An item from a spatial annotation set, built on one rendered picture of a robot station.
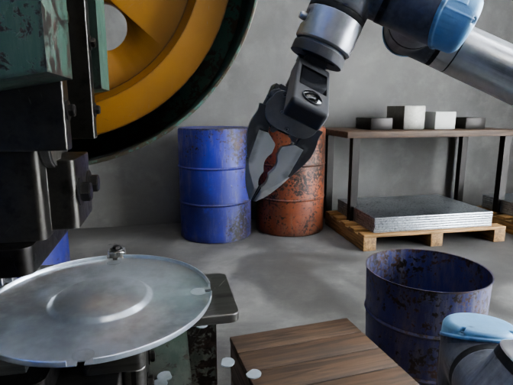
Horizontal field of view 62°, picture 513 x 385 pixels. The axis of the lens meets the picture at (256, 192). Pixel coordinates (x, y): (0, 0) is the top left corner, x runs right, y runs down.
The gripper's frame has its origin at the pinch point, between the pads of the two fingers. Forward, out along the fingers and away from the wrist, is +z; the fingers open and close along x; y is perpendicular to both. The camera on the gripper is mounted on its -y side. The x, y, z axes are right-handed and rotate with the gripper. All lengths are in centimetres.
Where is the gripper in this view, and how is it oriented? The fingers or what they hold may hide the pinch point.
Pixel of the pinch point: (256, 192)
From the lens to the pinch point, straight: 56.3
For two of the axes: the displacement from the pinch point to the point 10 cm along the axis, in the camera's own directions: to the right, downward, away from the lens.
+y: -0.7, -1.9, 9.8
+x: -9.1, -4.0, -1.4
